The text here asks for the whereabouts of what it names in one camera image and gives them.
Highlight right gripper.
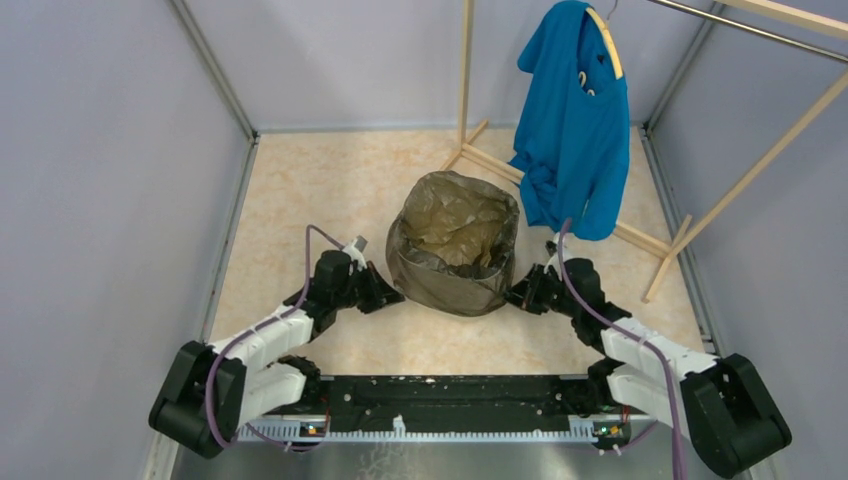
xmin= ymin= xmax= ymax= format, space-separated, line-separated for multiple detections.
xmin=500 ymin=263 xmax=580 ymax=318

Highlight wooden clothes rack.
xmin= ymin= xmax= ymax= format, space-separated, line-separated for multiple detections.
xmin=437 ymin=0 xmax=848 ymax=305

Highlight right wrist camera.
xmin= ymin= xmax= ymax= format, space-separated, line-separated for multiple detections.
xmin=545 ymin=233 xmax=574 ymax=278

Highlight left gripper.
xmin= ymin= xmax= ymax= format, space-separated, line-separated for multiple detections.
xmin=332 ymin=260 xmax=405 ymax=313

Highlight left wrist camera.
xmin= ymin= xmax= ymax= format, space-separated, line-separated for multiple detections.
xmin=342 ymin=235 xmax=368 ymax=271

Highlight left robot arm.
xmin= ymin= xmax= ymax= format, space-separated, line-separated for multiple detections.
xmin=148 ymin=247 xmax=405 ymax=459

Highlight wooden clothes hanger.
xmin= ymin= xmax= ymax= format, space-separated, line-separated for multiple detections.
xmin=586 ymin=6 xmax=624 ymax=80

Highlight white comb cable tray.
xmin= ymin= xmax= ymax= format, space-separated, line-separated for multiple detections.
xmin=237 ymin=416 xmax=598 ymax=444

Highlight blue t-shirt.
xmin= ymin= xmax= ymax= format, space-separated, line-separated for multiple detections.
xmin=510 ymin=1 xmax=630 ymax=241

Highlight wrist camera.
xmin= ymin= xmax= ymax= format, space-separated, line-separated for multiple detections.
xmin=545 ymin=233 xmax=574 ymax=278
xmin=342 ymin=235 xmax=368 ymax=271

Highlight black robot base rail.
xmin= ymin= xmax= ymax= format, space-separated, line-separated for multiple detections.
xmin=272 ymin=375 xmax=621 ymax=434

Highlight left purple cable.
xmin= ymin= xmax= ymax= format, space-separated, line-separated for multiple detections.
xmin=203 ymin=223 xmax=347 ymax=454

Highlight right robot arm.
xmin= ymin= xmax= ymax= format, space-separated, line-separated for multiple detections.
xmin=504 ymin=258 xmax=793 ymax=479

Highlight dark translucent trash bag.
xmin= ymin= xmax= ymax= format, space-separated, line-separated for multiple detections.
xmin=385 ymin=171 xmax=520 ymax=317

